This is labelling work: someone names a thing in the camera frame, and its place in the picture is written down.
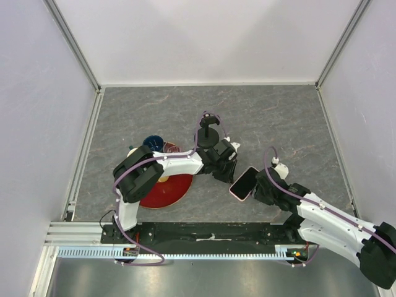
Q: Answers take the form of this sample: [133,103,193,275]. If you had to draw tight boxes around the cream and green mug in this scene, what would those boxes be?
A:
[127,147,139,158]

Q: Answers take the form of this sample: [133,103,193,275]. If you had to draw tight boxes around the dark blue mug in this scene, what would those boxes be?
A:
[142,135,165,152]

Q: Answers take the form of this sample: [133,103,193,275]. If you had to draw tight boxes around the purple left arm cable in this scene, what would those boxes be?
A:
[111,110,231,267]

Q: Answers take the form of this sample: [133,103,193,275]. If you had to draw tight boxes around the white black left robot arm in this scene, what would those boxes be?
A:
[113,137,240,243]

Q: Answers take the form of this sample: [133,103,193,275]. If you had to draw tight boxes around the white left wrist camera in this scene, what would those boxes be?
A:
[223,137,241,161]

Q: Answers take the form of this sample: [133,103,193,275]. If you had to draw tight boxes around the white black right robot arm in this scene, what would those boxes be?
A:
[252,168,395,290]

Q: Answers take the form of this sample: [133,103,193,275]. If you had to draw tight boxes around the aluminium frame post left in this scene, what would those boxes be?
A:
[43,0,101,92]

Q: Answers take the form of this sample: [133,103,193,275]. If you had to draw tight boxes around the phone with pink case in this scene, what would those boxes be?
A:
[229,166,259,202]

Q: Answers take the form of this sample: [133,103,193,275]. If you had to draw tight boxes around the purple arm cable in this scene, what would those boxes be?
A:
[111,110,231,267]
[262,146,396,269]

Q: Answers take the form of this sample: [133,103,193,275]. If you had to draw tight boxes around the aluminium frame post right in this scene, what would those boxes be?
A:
[315,0,371,91]

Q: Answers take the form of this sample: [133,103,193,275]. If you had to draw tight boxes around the clear drinking glass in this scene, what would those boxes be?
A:
[163,142,181,153]

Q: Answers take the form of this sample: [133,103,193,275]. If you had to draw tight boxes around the red round tray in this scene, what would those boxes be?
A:
[139,140,192,210]

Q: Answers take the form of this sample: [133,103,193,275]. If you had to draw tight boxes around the light blue cable duct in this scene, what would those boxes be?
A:
[58,246,297,260]

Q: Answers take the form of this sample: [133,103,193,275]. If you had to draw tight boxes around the black phone stand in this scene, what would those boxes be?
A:
[197,113,220,149]

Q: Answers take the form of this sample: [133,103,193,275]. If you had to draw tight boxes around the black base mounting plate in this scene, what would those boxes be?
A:
[100,222,306,245]

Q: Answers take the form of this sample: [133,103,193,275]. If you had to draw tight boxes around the aluminium frame rail front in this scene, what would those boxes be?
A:
[43,221,381,248]

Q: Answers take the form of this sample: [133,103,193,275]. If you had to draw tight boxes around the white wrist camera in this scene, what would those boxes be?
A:
[271,157,289,179]
[223,137,241,161]

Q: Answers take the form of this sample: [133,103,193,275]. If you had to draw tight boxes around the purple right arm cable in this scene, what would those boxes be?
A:
[262,146,396,269]

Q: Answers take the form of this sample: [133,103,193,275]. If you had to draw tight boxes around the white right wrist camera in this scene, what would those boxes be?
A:
[271,157,289,179]

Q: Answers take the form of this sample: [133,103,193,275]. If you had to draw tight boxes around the aluminium frame post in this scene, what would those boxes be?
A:
[315,0,371,91]
[43,0,101,92]

